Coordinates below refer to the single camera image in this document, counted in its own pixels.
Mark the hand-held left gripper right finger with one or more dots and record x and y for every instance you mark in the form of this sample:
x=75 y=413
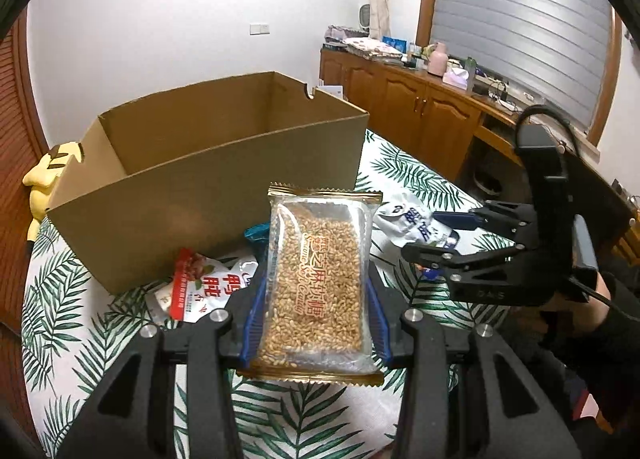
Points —
x=382 y=334

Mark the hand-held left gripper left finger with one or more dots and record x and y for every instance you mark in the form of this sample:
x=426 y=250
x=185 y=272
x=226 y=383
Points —
x=250 y=334

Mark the red and white snack packet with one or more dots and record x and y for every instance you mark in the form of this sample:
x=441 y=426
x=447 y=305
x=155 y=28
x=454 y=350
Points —
x=200 y=289

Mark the person's right hand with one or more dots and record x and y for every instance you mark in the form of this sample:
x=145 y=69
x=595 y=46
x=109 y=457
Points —
x=595 y=304

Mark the brown cardboard box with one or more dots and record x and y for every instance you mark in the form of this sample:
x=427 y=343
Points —
x=210 y=199

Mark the folded floral cloth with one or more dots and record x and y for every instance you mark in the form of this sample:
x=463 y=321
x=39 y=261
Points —
x=372 y=48

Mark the clear grain bar packet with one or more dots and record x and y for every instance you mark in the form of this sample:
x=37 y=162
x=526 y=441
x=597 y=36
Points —
x=315 y=284

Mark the white power strip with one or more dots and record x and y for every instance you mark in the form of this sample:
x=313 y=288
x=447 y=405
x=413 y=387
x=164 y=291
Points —
x=501 y=99

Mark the wooden sideboard cabinet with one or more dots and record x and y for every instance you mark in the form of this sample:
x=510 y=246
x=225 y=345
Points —
x=425 y=109

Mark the purple folded bag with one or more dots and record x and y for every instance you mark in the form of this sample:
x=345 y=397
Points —
x=345 y=33

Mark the teal snack packet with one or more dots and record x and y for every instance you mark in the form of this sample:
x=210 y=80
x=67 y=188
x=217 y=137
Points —
x=257 y=234

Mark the grey window blind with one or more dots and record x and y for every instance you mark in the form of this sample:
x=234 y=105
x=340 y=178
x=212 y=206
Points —
x=520 y=29

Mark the wooden louvered wardrobe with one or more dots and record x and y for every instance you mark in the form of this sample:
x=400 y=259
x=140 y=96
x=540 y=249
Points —
x=20 y=189

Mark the small white paper box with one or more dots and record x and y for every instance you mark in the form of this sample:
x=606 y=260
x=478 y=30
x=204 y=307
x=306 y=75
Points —
x=330 y=91

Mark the person's right forearm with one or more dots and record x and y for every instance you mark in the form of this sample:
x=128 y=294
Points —
x=620 y=349

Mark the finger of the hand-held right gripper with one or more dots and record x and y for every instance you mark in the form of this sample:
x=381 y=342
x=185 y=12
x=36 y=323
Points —
x=490 y=218
x=465 y=259

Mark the green bottle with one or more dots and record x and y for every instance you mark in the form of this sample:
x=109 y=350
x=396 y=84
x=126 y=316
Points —
x=470 y=73

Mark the blue box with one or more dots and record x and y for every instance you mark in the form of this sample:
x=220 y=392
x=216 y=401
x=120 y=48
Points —
x=395 y=43

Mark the small white fan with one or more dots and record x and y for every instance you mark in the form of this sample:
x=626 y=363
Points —
x=367 y=18

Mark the pink thermos bottle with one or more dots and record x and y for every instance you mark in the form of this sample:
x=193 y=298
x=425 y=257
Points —
x=437 y=61

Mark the white wall switch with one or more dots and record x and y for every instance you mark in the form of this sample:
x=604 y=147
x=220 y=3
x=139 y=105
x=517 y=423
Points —
x=260 y=29

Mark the white and blue snack packet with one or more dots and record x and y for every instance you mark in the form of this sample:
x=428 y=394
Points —
x=410 y=221

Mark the yellow plush toy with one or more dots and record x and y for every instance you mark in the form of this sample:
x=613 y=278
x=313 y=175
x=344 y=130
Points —
x=45 y=174

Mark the pink tissue box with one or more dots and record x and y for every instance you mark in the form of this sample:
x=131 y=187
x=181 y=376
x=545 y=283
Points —
x=456 y=77

